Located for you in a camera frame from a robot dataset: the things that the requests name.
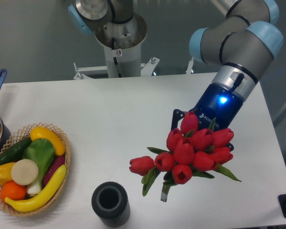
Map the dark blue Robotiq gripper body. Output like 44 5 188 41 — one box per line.
191 83 243 131

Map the red tulip bouquet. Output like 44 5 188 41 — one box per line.
129 111 238 202

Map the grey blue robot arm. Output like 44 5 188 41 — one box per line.
68 0 283 132

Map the dark grey ribbed vase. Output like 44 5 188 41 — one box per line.
91 181 131 228

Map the purple eggplant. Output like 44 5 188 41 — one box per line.
42 155 65 187

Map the yellow squash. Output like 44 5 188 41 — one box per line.
30 126 65 156

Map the green bok choy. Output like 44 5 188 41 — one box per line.
22 138 55 197

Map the green cucumber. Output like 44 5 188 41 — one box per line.
0 137 32 166

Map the yellow banana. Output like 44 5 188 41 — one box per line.
5 165 67 213

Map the orange fruit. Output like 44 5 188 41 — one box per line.
0 181 27 203

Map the yellow bell pepper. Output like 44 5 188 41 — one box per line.
0 162 16 186

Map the woven wicker basket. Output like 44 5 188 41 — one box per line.
0 123 71 217

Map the white metal base frame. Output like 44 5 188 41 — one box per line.
72 56 195 80

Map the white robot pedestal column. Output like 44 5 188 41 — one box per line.
94 13 147 78

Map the black cable on pedestal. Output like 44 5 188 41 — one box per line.
111 37 122 78

